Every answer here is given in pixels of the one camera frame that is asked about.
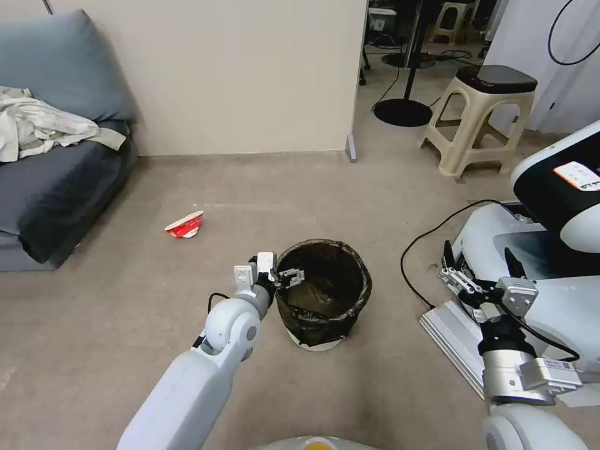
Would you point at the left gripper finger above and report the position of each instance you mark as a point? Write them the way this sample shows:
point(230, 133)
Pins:
point(291, 282)
point(291, 272)

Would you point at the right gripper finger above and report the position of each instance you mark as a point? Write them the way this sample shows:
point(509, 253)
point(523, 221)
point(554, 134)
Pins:
point(461, 280)
point(515, 267)

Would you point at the black plastic bin liner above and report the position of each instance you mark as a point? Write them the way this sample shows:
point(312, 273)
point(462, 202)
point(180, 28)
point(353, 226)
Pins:
point(323, 276)

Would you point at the white round trash can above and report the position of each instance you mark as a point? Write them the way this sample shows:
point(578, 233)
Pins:
point(318, 347)

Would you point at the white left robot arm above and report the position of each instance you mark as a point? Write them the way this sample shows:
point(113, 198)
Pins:
point(187, 384)

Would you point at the black floor stand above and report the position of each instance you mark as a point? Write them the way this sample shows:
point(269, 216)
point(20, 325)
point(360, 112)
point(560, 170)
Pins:
point(403, 112)

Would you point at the white and black robot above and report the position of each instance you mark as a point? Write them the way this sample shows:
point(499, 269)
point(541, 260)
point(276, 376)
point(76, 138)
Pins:
point(483, 225)

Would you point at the crushed red paper bowl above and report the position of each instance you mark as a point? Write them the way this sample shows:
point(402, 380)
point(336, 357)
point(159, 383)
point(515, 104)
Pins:
point(186, 227)

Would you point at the grey partition foot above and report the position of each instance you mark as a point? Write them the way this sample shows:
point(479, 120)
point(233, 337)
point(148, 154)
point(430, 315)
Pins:
point(351, 149)

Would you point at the white robot front shell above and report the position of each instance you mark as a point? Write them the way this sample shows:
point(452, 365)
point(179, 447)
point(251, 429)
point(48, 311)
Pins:
point(309, 443)

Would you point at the black square device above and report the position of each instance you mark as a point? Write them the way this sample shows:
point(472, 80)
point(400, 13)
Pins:
point(501, 77)

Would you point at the black office chair base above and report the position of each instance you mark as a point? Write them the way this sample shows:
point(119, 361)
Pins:
point(364, 63)

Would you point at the grey-blue fabric sofa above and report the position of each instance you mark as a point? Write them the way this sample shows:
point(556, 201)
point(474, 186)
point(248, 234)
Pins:
point(56, 187)

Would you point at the small beige plastic stool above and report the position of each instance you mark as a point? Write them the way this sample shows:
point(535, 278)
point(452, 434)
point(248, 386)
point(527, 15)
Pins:
point(452, 21)

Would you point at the white storage box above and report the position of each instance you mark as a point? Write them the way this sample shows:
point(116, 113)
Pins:
point(382, 19)

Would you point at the crumpled white cloth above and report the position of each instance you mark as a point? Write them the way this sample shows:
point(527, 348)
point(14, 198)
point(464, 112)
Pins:
point(37, 126)

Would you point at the thin metal rod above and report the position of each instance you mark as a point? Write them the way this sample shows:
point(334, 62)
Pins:
point(47, 5)

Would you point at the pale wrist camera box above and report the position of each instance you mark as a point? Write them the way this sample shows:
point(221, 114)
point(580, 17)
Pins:
point(516, 294)
point(266, 262)

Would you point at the silver aluminium rail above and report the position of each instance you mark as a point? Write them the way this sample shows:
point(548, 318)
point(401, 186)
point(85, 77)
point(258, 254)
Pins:
point(450, 337)

